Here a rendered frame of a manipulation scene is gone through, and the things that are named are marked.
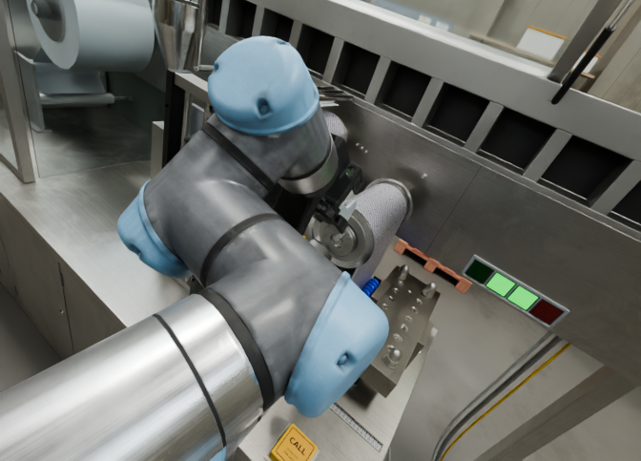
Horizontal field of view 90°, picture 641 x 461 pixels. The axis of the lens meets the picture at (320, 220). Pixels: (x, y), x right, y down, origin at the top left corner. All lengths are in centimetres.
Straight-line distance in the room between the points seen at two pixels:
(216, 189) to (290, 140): 7
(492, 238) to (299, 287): 81
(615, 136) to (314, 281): 80
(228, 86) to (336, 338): 18
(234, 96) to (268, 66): 3
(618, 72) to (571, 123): 533
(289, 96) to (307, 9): 87
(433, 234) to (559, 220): 29
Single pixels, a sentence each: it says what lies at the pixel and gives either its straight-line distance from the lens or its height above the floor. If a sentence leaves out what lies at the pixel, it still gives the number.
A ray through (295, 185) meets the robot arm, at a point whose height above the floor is 147.
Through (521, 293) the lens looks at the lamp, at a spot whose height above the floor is 119.
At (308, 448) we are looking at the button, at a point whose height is 92.
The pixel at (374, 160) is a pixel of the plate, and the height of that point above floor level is 132.
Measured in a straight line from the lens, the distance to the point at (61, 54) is 128.
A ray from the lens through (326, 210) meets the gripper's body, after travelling 41.
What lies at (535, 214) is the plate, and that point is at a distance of 93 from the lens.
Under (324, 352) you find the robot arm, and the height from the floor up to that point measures 149.
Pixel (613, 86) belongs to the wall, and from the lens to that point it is 622.
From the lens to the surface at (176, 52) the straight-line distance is 109.
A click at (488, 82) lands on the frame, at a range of 90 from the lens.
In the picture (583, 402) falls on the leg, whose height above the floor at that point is 90.
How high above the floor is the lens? 162
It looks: 32 degrees down
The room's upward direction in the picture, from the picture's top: 21 degrees clockwise
